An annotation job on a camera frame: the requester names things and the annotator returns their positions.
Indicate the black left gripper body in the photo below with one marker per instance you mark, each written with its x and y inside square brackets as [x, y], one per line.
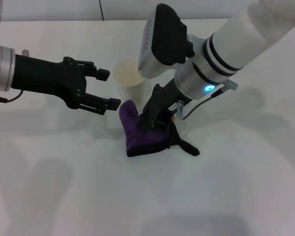
[46, 78]

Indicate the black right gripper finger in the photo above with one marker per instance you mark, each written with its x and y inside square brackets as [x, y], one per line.
[147, 121]
[111, 104]
[163, 124]

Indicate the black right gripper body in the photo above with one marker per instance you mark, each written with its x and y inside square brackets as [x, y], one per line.
[162, 100]

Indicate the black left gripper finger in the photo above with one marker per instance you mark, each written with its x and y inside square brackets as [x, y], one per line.
[103, 75]

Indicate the purple blue rag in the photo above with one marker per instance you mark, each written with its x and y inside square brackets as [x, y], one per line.
[137, 140]

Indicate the white paper cup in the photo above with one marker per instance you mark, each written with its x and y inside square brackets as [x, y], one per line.
[127, 73]

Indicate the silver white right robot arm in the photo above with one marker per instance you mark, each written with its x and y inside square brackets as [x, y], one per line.
[235, 37]

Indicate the brown liquid stain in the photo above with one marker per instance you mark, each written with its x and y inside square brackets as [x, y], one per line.
[173, 118]

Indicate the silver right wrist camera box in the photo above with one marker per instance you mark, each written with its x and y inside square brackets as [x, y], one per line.
[167, 41]

